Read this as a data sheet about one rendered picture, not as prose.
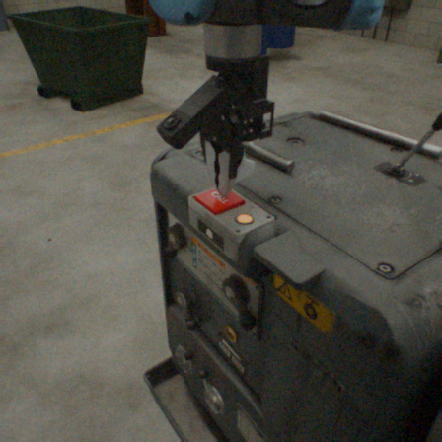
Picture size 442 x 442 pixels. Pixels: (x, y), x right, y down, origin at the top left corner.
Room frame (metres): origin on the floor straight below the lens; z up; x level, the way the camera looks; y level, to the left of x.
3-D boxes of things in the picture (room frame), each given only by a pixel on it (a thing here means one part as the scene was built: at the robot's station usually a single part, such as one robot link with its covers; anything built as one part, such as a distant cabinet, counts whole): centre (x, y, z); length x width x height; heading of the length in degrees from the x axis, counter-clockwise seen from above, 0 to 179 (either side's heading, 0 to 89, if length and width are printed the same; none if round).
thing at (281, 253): (0.44, -0.10, 1.24); 0.09 x 0.08 x 0.03; 36
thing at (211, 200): (0.57, 0.00, 1.25); 0.06 x 0.06 x 0.02; 36
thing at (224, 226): (0.56, -0.01, 1.23); 0.13 x 0.08 x 0.05; 36
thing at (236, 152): (0.56, -0.01, 1.35); 0.05 x 0.02 x 0.09; 36
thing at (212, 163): (0.60, -0.01, 1.31); 0.06 x 0.03 x 0.09; 126
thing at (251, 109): (0.59, -0.02, 1.41); 0.09 x 0.08 x 0.12; 126
